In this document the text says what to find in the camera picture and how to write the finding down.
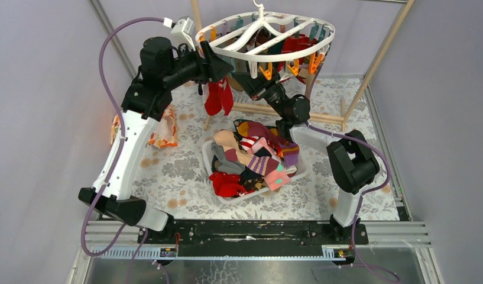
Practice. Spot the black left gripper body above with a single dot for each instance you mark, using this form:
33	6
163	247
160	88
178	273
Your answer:
206	63

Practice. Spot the orange clothespin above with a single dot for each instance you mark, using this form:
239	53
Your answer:
315	61

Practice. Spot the white oval clip hanger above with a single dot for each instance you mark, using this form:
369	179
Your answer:
269	41

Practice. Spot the floral orange fabric bag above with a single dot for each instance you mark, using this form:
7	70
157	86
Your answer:
159	134

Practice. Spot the large red sock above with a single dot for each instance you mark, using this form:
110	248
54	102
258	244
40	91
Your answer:
225	96

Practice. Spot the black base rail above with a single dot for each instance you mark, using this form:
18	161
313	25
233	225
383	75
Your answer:
249	238

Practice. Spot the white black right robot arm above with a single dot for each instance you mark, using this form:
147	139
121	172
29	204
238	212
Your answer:
351	158

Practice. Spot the purple striped sock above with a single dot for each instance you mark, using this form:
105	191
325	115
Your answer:
289	152

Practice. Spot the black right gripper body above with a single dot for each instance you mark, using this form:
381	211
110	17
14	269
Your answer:
268	90

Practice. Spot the white laundry basket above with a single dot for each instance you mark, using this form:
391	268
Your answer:
247	132

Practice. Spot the red white sock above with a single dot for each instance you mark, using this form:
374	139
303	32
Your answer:
213	102

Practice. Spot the beige sock in basket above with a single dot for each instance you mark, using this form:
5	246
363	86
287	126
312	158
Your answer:
226	139

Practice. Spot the small red crumpled sock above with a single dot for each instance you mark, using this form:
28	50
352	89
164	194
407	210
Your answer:
227	185

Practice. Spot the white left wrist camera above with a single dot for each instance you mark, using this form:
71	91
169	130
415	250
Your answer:
180	30

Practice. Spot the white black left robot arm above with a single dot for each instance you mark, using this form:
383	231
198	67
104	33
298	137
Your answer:
143	106

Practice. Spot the grey sock in basket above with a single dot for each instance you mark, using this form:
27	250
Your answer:
221	164

